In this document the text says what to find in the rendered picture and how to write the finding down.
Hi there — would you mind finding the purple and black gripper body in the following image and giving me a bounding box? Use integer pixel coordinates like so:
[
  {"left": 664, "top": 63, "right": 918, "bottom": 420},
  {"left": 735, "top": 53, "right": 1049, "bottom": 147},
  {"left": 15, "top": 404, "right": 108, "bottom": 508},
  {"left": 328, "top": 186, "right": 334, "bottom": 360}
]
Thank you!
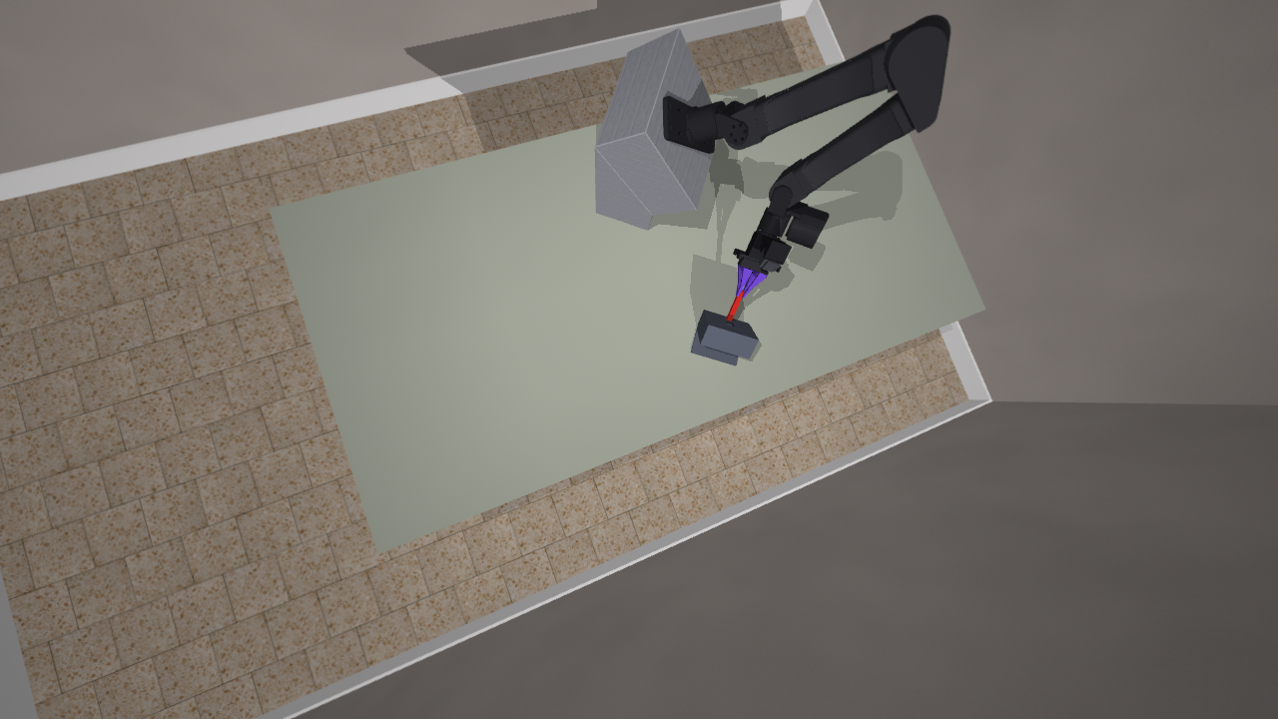
[{"left": 734, "top": 230, "right": 781, "bottom": 275}]

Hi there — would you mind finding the red rectangular peg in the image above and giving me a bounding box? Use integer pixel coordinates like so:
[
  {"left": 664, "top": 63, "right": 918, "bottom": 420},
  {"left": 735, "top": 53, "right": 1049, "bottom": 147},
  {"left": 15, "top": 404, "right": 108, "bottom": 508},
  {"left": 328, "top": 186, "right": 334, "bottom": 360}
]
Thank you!
[{"left": 726, "top": 291, "right": 744, "bottom": 322}]

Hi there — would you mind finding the dark grey panel with slot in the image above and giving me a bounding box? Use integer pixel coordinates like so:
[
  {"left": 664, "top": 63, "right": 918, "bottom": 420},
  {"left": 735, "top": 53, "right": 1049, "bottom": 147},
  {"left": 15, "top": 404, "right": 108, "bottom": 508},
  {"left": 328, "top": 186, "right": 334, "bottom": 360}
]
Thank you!
[{"left": 691, "top": 310, "right": 759, "bottom": 365}]

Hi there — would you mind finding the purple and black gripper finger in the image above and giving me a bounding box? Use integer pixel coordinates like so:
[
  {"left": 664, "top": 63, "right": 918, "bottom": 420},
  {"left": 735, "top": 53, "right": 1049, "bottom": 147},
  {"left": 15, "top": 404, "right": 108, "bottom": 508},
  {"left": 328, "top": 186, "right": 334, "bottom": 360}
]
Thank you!
[
  {"left": 743, "top": 269, "right": 767, "bottom": 298},
  {"left": 736, "top": 266, "right": 751, "bottom": 296}
]

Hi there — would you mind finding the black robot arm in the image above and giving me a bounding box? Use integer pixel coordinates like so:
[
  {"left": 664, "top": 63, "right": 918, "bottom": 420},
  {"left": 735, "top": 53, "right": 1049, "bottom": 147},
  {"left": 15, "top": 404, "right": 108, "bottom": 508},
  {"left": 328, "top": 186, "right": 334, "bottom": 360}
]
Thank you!
[{"left": 663, "top": 15, "right": 951, "bottom": 272}]

